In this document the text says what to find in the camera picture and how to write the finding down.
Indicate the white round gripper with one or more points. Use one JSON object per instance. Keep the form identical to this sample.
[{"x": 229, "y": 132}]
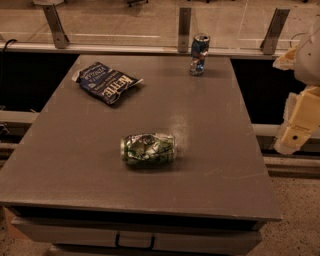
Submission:
[{"x": 309, "y": 61}]

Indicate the green crushed soda can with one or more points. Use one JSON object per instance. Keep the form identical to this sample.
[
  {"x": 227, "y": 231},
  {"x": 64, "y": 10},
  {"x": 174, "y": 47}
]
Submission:
[{"x": 148, "y": 149}]

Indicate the blue energy drink can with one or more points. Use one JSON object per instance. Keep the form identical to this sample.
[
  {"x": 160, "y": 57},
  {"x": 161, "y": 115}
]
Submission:
[{"x": 199, "y": 51}]

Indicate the blue Kettle chip bag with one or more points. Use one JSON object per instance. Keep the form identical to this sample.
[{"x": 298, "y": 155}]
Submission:
[{"x": 104, "y": 83}]

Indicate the right metal railing bracket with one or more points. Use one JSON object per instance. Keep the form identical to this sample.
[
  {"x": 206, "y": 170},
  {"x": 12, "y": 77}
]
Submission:
[{"x": 270, "y": 41}]

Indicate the metal railing bracket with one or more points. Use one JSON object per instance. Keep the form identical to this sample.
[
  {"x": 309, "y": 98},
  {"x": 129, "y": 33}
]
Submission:
[
  {"x": 270, "y": 41},
  {"x": 49, "y": 8},
  {"x": 184, "y": 29}
]

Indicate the middle metal railing bracket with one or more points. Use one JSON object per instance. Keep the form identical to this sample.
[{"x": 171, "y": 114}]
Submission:
[{"x": 184, "y": 29}]

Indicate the left metal railing bracket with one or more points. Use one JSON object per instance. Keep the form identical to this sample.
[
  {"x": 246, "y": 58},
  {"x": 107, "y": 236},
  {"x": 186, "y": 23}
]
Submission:
[{"x": 49, "y": 8}]

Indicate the grey drawer with black handle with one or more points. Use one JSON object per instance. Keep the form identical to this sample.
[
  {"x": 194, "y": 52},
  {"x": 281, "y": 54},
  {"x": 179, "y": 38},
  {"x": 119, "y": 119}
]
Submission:
[{"x": 74, "y": 238}]

